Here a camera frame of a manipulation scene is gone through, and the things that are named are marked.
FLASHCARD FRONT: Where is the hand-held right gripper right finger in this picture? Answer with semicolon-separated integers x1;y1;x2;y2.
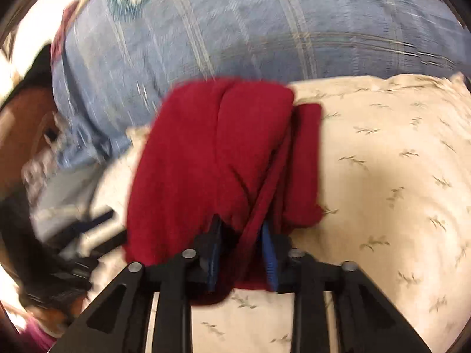
261;221;433;353

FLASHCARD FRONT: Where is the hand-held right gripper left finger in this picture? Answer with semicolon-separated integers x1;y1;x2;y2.
52;217;225;353

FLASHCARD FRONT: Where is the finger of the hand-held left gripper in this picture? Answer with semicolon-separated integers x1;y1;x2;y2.
79;231;127;262
64;209;115;238

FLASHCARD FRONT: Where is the dark red garment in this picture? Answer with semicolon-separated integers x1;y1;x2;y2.
121;77;324;307

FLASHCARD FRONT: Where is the pale blue cloth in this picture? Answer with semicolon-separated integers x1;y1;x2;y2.
22;143;107;236

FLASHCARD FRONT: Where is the brown wooden furniture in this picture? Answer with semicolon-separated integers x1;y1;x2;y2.
0;88;59;195

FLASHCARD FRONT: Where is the cream leaf-print bedsheet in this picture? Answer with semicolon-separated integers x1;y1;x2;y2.
88;74;471;353

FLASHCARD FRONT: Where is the blue plaid quilt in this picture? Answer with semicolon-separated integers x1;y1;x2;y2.
52;0;468;162

